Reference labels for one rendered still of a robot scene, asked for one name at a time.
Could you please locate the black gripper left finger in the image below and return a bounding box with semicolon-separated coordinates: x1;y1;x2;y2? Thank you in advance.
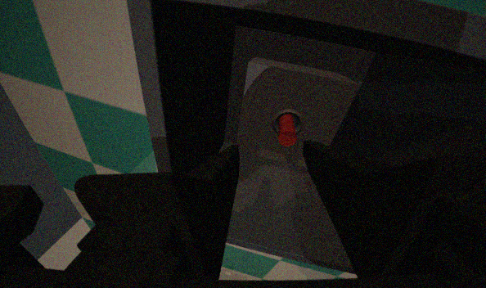
74;144;240;280

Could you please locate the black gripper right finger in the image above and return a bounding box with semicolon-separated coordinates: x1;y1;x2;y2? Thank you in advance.
303;140;486;278

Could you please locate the red peg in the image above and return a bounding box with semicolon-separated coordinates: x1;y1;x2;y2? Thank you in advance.
278;114;297;146

